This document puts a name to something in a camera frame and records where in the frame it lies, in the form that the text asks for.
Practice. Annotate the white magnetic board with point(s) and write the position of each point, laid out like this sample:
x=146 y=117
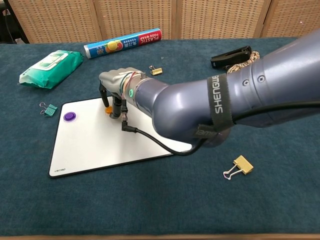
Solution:
x=100 y=145

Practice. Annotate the wicker folding screen panel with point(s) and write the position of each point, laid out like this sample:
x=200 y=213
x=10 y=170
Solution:
x=222 y=17
x=137 y=17
x=292 y=17
x=55 y=17

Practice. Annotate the large gold binder clip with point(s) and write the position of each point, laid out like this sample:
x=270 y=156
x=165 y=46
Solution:
x=243 y=165

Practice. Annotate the small gold binder clip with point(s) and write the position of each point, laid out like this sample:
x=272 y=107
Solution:
x=157 y=71

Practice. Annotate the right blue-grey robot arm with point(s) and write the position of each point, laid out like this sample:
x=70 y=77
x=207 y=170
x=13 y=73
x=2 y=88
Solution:
x=250 y=100

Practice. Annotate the black stapler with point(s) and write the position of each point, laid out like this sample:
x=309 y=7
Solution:
x=230 y=57

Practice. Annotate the blue plastic food wrap roll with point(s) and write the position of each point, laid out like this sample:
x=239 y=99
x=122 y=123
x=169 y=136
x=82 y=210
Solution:
x=125 y=43

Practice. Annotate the dark blue table mat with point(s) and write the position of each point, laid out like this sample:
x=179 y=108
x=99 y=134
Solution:
x=125 y=200

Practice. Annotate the orange round magnet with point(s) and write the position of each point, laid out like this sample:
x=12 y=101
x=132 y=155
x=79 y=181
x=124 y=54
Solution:
x=108 y=110

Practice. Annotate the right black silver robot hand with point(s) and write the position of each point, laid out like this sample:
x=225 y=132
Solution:
x=116 y=77

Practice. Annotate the green wet wipes pack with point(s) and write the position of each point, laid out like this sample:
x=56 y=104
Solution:
x=50 y=67

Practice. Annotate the green binder clip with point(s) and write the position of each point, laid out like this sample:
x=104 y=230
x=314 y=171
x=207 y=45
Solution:
x=51 y=110

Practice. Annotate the purple round magnet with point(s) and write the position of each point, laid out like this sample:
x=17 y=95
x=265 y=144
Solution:
x=70 y=116

